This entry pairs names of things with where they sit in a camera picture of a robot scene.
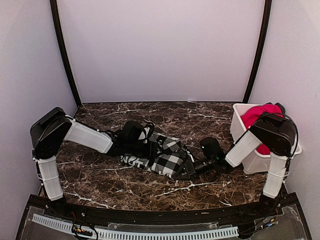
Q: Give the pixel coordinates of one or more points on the black front rail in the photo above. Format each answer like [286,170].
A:
[234,215]

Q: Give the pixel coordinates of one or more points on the black white checkered shirt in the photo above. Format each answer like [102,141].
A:
[167,160]

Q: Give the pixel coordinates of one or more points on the white slotted cable duct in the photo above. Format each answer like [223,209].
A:
[101,233]

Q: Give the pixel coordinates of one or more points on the black frame post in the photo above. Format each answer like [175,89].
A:
[259,50]
[63,52]

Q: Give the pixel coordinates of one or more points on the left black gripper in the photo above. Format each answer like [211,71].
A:
[151,149]

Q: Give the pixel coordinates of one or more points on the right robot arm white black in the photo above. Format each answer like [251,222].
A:
[270,196]

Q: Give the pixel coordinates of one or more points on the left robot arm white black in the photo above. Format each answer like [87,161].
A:
[56,127]

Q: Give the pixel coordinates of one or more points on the red garment in bin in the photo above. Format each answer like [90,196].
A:
[255,112]

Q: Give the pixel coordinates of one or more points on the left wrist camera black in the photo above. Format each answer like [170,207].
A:
[133,132]

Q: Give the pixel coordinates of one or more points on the left black frame post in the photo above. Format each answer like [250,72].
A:
[63,52]

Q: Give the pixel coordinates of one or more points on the right black frame post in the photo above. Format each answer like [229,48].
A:
[259,50]

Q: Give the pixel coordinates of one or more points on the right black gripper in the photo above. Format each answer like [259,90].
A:
[189,169]

